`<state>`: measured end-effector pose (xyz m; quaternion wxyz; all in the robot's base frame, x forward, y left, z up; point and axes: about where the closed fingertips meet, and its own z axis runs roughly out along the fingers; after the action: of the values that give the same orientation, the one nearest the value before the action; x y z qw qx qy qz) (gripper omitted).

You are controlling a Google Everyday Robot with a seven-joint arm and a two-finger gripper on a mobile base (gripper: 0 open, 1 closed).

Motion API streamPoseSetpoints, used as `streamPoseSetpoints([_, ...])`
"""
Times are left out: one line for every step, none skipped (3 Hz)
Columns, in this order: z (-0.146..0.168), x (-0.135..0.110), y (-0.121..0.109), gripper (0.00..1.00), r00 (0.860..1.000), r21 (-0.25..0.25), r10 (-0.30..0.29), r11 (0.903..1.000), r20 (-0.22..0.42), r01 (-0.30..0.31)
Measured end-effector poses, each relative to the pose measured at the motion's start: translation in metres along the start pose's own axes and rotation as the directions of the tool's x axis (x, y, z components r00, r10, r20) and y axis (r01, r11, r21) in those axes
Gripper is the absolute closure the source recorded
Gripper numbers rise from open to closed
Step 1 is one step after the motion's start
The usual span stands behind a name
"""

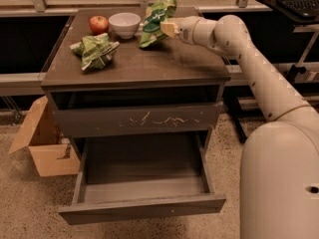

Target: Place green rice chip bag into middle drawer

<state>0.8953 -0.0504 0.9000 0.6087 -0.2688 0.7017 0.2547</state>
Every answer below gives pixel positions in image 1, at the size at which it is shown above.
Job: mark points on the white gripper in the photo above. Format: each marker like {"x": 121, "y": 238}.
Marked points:
{"x": 185, "y": 30}

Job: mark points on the green rice chip bag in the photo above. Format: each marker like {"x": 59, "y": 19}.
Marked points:
{"x": 160, "y": 11}

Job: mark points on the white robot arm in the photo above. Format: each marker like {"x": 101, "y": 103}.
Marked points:
{"x": 279, "y": 170}

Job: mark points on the crumpled green snack bag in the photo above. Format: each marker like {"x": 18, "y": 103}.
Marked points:
{"x": 95, "y": 51}

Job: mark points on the grey drawer cabinet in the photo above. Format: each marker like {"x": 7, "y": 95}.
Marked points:
{"x": 167, "y": 73}

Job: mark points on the grey middle drawer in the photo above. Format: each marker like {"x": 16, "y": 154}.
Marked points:
{"x": 137, "y": 120}

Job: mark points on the grey open bottom drawer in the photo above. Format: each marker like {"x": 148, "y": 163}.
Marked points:
{"x": 129, "y": 177}

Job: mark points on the white bowl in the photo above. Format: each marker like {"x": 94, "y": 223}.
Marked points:
{"x": 125, "y": 25}

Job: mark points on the red apple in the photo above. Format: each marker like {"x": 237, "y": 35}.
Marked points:
{"x": 99, "y": 25}

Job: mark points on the black side table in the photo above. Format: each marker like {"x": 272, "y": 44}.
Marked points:
{"x": 288, "y": 41}

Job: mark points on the cardboard box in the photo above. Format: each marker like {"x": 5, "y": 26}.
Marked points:
{"x": 52, "y": 153}

